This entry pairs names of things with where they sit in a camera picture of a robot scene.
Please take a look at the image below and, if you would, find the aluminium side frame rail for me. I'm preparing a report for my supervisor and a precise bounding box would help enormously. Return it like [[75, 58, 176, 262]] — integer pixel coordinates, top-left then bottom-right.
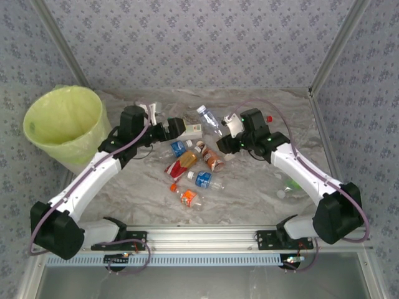
[[15, 254, 47, 299], [307, 88, 387, 299]]

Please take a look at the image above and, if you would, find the small circuit board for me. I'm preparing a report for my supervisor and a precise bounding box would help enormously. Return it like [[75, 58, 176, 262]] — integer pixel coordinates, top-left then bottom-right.
[[104, 254, 130, 264], [282, 255, 305, 268]]

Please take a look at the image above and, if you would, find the orange label plastic bottle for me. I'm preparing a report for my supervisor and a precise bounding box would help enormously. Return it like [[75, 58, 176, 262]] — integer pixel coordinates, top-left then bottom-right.
[[169, 183, 205, 212]]

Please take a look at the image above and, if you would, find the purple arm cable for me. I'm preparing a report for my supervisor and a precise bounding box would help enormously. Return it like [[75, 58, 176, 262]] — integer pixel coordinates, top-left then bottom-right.
[[29, 104, 156, 257], [227, 98, 370, 242]]

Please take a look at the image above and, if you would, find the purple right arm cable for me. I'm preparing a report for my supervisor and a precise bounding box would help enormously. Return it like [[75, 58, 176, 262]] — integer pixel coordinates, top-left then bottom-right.
[[227, 98, 370, 242]]

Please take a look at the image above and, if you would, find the small left circuit board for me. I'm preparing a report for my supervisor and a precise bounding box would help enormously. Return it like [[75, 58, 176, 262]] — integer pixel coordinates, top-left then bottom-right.
[[104, 254, 130, 264]]

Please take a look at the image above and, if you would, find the black left mount plate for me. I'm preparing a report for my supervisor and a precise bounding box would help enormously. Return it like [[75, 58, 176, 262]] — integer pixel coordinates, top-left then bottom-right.
[[91, 230, 148, 251]]

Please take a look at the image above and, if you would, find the aluminium frame post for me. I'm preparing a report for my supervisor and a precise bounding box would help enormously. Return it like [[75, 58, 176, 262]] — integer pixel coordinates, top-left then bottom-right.
[[307, 0, 372, 94], [31, 0, 93, 91]]

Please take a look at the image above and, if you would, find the black right mount plate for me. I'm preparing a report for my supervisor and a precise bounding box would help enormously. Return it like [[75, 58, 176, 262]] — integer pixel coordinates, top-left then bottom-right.
[[256, 229, 314, 250]]

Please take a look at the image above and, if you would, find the slotted grey cable duct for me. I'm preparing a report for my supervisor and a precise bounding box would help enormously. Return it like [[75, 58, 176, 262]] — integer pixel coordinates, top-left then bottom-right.
[[46, 252, 302, 267]]

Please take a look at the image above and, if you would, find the blue label plastic bottle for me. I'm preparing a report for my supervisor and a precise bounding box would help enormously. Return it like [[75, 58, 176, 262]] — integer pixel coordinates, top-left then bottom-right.
[[186, 170, 226, 191], [170, 139, 194, 158]]

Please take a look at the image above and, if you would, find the black mount plate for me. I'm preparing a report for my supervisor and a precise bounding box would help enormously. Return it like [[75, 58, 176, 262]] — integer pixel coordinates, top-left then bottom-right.
[[256, 229, 314, 250], [91, 230, 148, 251]]

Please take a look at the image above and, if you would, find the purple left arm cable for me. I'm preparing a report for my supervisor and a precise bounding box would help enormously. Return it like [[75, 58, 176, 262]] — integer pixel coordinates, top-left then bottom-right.
[[29, 104, 156, 257]]

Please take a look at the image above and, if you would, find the small right circuit board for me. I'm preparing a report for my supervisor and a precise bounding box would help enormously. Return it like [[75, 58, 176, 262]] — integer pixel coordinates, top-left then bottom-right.
[[282, 255, 305, 268]]

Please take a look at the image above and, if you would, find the brown plastic bottle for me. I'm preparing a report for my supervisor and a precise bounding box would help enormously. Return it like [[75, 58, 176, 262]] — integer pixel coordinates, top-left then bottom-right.
[[195, 140, 225, 173]]

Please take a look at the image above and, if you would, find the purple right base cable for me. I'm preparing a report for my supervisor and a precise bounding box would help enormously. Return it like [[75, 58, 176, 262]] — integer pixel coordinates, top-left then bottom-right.
[[282, 236, 319, 273]]

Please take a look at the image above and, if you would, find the aluminium mounting rail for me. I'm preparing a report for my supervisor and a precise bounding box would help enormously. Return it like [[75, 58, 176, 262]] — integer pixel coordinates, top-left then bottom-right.
[[82, 225, 373, 252]]

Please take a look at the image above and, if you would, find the white printed carton box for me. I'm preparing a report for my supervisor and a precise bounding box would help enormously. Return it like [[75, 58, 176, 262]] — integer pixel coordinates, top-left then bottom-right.
[[179, 123, 204, 140]]

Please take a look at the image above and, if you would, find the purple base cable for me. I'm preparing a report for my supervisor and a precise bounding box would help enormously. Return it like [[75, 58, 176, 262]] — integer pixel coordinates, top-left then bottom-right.
[[282, 236, 319, 273], [107, 238, 152, 277]]

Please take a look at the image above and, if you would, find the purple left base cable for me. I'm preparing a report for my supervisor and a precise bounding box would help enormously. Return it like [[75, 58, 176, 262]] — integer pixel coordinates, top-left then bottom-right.
[[107, 238, 152, 277]]

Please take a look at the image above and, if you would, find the clear bottle with white cap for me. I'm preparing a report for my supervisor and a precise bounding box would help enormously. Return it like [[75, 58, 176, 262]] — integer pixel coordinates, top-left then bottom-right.
[[195, 105, 224, 138]]

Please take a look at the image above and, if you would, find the amber bottle with red label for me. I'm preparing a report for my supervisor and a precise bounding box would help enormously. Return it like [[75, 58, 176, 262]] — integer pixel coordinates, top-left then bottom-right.
[[164, 146, 203, 184]]

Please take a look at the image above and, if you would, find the green label plastic bottle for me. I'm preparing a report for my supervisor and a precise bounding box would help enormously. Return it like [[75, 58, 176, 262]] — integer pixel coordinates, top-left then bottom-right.
[[276, 178, 302, 200]]

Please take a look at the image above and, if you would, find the yellow-green trash bin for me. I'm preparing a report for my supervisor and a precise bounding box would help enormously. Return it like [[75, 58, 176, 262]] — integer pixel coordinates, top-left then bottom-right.
[[22, 84, 113, 166]]

